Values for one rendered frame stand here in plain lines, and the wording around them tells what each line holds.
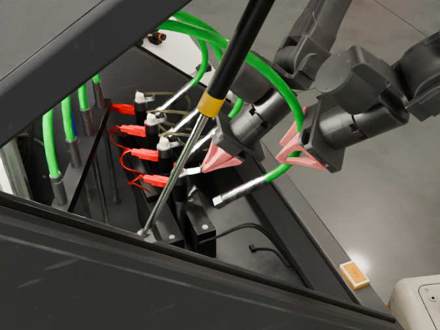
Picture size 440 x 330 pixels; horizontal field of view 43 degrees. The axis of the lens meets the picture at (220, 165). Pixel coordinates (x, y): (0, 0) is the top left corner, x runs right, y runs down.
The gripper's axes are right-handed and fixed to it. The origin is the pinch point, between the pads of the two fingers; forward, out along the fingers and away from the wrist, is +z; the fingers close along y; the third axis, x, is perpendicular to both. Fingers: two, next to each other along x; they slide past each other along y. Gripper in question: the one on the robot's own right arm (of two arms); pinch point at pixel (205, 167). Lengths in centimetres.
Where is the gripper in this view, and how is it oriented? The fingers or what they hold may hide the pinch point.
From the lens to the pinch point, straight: 97.1
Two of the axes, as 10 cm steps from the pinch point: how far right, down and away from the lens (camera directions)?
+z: -6.7, 6.1, 4.2
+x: 1.6, 6.7, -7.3
